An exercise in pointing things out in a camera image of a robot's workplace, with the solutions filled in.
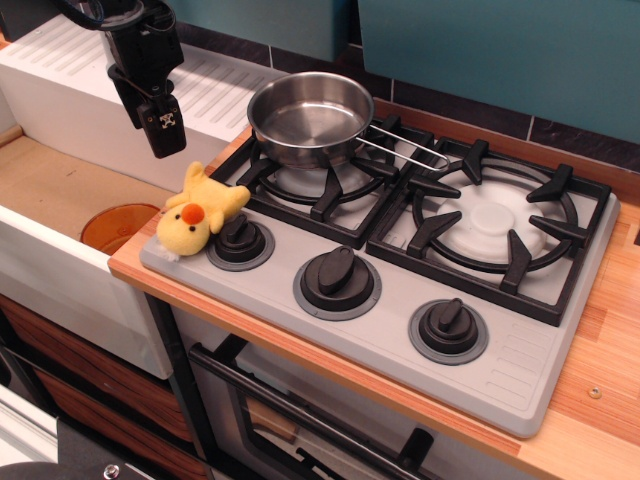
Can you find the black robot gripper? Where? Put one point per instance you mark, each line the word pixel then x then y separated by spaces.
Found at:
pixel 145 50

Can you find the yellow stuffed duck toy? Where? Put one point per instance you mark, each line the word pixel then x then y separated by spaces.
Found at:
pixel 197 212

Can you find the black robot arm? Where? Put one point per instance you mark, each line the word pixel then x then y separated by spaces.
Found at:
pixel 102 16

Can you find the stainless steel pan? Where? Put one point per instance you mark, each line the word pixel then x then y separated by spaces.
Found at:
pixel 314 120

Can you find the white toy sink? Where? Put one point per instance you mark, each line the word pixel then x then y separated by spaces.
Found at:
pixel 69 152

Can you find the orange sink drain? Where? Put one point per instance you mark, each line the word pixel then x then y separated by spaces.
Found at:
pixel 110 229

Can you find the black left stove knob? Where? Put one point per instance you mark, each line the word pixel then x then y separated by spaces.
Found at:
pixel 241 245

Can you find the black stove knob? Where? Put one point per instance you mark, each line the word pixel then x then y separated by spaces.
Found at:
pixel 241 245
pixel 448 332
pixel 337 286

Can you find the black left burner grate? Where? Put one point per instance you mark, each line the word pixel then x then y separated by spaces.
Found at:
pixel 342 203

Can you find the black burner grate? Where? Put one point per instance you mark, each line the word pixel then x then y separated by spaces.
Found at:
pixel 518 235
pixel 342 203

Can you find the black middle stove knob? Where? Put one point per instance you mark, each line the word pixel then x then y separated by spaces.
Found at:
pixel 337 286

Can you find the wooden drawer fronts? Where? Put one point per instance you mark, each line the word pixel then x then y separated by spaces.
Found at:
pixel 118 403

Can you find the toy oven door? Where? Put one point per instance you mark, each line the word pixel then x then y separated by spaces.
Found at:
pixel 446 459

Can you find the grey toy stove top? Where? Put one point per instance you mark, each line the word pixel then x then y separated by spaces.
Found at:
pixel 509 386

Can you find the black right stove knob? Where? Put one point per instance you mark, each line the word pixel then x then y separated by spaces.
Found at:
pixel 448 332

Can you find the black right burner grate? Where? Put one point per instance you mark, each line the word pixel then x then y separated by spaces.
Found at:
pixel 518 235

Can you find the black oven door handle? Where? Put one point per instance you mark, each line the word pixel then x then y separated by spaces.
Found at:
pixel 297 437

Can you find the teal wall cabinet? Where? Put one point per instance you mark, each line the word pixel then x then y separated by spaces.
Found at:
pixel 576 62

